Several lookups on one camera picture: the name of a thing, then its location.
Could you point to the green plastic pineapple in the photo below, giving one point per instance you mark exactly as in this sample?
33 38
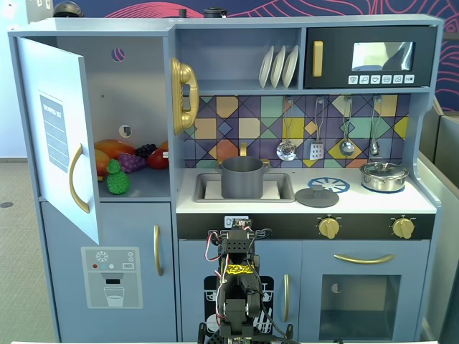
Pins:
118 182

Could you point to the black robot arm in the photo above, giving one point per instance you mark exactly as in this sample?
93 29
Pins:
236 243

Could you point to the light blue cabinet door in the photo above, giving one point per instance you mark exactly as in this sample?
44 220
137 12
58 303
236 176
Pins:
32 89

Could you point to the gray plastic pot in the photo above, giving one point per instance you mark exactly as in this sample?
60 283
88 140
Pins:
242 179

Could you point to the gold toy faucet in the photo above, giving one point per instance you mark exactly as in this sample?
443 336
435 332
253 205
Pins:
243 148

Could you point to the gray toy sink basin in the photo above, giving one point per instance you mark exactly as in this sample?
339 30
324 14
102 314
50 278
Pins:
284 186

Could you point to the metal skimmer utensil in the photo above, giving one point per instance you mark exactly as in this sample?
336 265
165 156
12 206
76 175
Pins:
286 151

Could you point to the small orange plastic fruit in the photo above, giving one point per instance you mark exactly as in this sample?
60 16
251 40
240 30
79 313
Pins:
164 145

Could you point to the red plastic apple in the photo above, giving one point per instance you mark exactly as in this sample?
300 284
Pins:
156 162

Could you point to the black plastic grapes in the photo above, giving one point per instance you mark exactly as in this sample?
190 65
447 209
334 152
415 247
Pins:
145 150

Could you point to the metal slotted spatula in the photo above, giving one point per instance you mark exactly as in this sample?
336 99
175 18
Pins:
316 151

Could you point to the gray pot lid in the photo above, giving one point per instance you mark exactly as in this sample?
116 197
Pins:
315 200

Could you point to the purple plastic grapes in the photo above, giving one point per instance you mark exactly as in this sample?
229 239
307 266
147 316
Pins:
131 163

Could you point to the gold toy telephone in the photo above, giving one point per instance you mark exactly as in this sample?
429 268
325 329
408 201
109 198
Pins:
179 75

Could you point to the white toy plate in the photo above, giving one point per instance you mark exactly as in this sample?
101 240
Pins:
265 68
290 66
278 68

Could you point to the gold stove knob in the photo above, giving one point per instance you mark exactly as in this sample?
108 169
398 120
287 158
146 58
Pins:
329 228
403 228

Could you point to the blue toy kitchen unit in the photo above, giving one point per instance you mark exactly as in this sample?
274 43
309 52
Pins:
125 222

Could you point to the large orange red mango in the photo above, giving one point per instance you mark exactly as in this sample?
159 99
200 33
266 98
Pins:
114 147

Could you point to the metal ladle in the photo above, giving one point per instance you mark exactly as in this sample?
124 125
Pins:
346 147

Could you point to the yellow orange plastic fruit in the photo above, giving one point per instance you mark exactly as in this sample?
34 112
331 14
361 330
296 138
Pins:
101 178

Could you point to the medium orange red mango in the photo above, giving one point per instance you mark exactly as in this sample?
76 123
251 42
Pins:
100 161

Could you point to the metal spoon utensil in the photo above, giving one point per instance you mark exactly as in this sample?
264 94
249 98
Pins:
374 147

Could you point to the steel pot with lid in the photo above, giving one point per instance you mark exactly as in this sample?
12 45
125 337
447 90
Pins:
383 181

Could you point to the black round container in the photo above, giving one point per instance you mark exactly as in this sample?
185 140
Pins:
214 13

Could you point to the small black cylinder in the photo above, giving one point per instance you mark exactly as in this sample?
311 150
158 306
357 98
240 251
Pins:
182 13

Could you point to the black toy microwave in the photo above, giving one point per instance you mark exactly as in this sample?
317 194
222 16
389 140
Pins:
423 53

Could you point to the black helmet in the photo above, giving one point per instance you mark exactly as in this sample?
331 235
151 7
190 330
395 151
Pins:
68 9

